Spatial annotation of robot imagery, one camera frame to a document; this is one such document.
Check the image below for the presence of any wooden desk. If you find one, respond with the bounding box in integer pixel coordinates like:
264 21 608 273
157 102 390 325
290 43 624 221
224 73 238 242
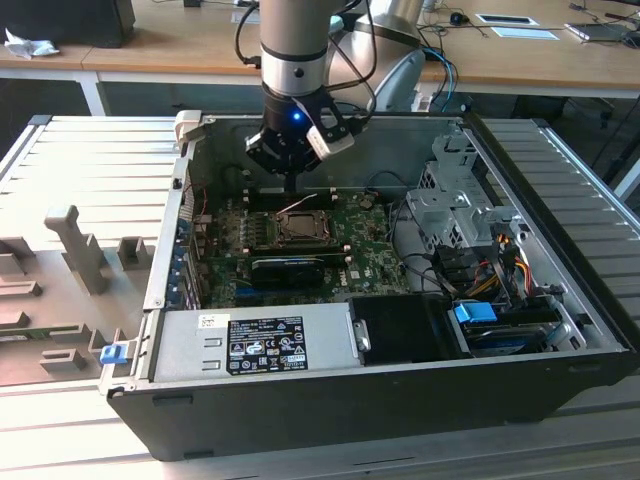
0 0 640 119

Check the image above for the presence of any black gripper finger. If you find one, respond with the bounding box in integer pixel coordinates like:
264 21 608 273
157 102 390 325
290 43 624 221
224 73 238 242
245 128 294 194
290 133 322 194

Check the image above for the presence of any blue cable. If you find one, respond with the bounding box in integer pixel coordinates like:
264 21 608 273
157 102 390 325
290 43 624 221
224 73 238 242
422 44 460 114

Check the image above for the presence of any black graphics card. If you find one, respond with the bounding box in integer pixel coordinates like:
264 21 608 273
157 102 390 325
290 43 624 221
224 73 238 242
248 256 327 292

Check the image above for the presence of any silver metal drive cage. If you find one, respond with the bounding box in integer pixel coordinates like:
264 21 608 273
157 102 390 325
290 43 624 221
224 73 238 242
404 132 531 261

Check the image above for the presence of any grey notebook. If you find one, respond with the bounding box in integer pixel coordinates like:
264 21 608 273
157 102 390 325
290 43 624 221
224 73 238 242
563 20 634 45

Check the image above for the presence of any black box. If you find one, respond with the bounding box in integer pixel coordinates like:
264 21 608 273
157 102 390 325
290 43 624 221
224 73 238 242
0 0 137 50

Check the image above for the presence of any metal socket cover frame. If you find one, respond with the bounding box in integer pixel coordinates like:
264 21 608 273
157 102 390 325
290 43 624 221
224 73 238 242
277 210 335 246

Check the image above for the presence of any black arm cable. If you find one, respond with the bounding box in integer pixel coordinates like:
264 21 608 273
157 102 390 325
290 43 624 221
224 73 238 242
233 0 377 129

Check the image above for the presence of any green motherboard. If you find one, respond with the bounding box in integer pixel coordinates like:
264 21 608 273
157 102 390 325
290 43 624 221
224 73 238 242
192 192 416 309

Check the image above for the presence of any grey parts rack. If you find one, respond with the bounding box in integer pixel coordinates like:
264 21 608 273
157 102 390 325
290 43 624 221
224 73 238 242
0 203 157 387

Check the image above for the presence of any black plastic shroud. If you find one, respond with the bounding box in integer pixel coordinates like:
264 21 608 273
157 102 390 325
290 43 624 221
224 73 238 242
345 293 474 367

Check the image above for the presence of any CPU socket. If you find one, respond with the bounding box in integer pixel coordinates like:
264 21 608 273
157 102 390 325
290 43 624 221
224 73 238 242
269 208 341 250

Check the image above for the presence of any crumpled white paper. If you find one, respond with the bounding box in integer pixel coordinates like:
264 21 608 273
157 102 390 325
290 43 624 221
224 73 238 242
3 27 61 61

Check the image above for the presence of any hard disk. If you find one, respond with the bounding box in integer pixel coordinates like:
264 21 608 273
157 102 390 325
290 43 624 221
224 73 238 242
459 319 549 357

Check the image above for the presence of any green RAM stick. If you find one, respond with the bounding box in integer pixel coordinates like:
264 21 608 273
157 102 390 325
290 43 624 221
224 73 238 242
0 327 86 346

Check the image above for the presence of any thin metal locking lever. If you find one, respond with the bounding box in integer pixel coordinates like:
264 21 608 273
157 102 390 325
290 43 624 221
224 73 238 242
277 192 319 217

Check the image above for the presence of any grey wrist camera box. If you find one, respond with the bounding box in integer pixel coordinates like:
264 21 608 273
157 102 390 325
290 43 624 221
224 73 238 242
294 97 357 162

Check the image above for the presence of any thin black wire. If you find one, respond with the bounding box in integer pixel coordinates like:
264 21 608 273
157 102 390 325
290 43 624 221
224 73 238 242
364 171 409 201

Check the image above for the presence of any blue disk carrier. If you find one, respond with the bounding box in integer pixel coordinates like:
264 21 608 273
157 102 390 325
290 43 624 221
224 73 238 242
451 298 497 330

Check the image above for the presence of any RAM slot with white clips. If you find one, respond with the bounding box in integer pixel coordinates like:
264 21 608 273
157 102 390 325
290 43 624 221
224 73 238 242
246 247 351 258
244 187 337 196
244 197 337 205

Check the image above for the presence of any silver CPU with green edge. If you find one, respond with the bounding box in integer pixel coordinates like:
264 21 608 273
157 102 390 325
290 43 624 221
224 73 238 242
287 214 322 237

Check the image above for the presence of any yellow red wire bundle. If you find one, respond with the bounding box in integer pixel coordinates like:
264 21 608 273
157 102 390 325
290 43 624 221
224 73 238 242
469 232 534 299

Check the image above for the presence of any silver metal latch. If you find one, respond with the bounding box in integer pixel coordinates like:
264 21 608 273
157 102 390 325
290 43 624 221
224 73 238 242
351 318 373 354

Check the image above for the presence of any thin red wire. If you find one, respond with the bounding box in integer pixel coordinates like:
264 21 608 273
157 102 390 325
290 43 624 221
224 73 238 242
192 184 217 225

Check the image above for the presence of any black and silver PC case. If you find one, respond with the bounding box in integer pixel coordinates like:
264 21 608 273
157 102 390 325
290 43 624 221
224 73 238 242
97 110 640 462

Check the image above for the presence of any grey plastic case latch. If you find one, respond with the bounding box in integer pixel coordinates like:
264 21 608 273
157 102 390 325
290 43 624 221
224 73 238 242
173 110 202 147

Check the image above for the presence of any thick black cable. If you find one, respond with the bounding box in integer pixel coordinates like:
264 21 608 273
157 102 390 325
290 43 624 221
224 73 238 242
388 199 403 251
399 252 454 297

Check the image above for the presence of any silver power supply with label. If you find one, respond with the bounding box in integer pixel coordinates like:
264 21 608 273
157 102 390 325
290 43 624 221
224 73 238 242
149 302 362 385

